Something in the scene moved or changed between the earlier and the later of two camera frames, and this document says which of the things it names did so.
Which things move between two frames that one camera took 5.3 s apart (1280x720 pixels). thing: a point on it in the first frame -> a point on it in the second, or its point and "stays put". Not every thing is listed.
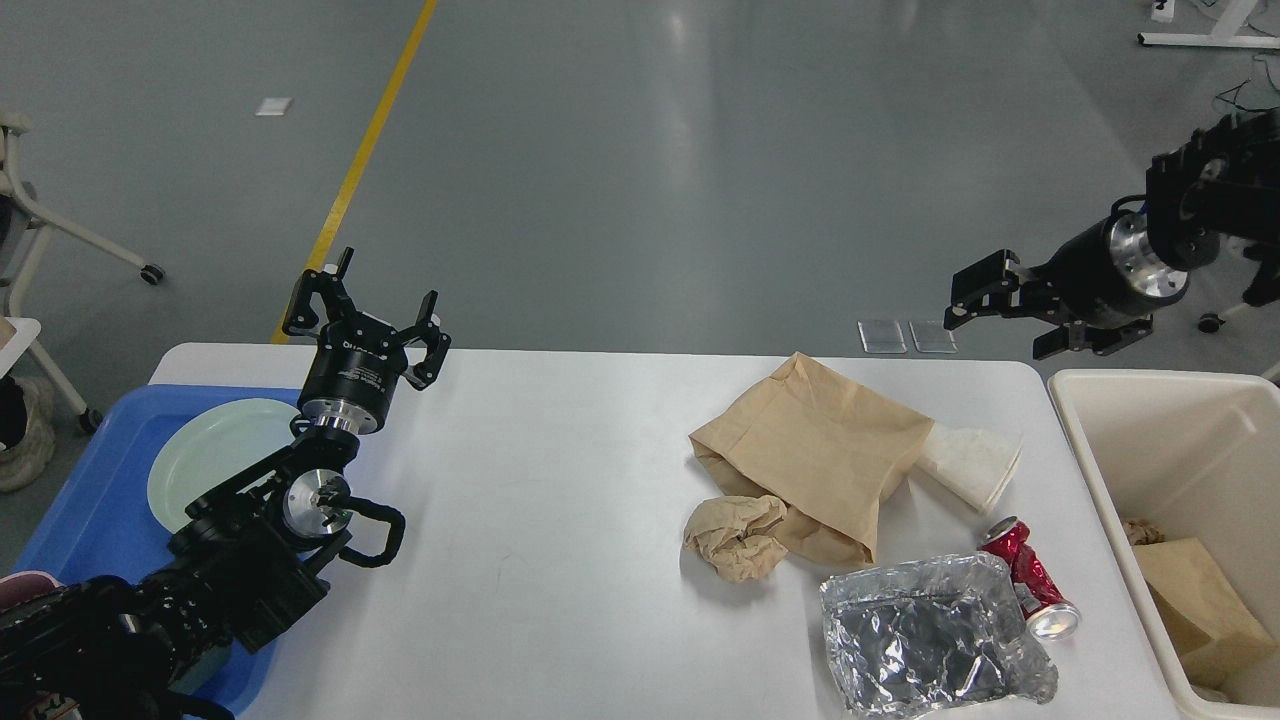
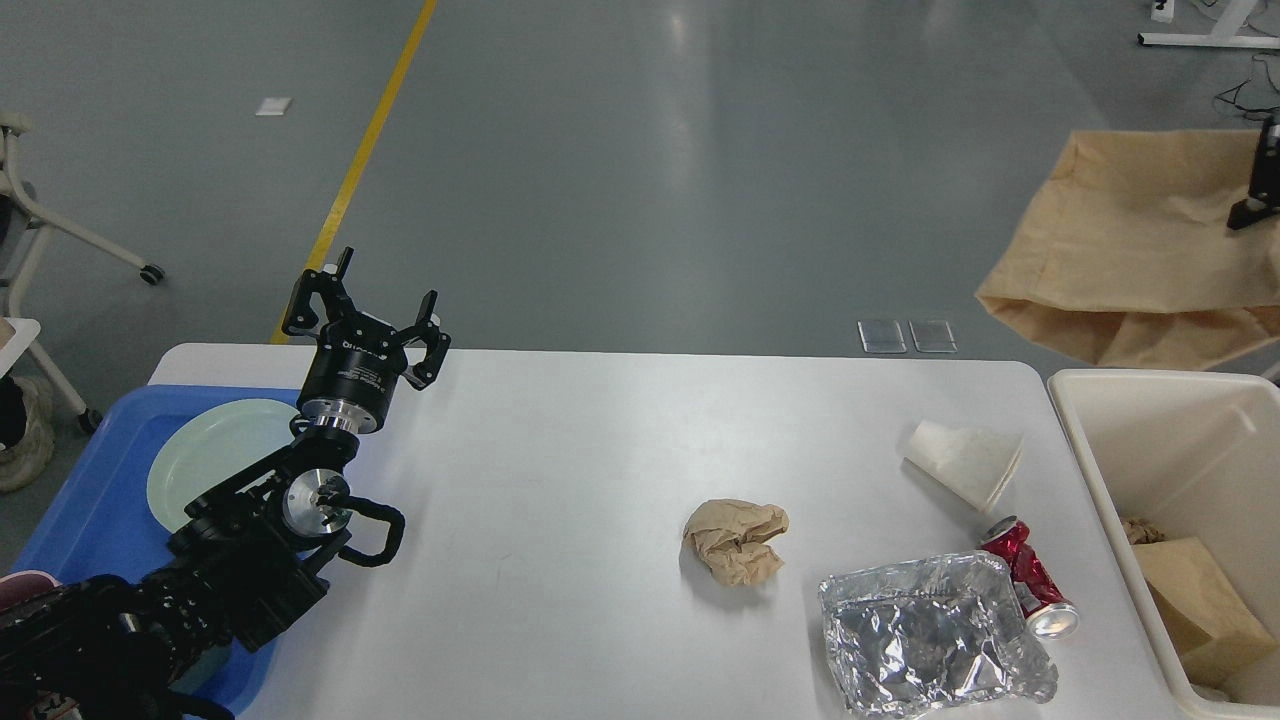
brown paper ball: [736, 533] stays put
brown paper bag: [830, 451] -> [1126, 258]
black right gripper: [1112, 274] -> [1264, 182]
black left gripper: [359, 360] stays put
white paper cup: [971, 464] stays put
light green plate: [211, 447] stays put
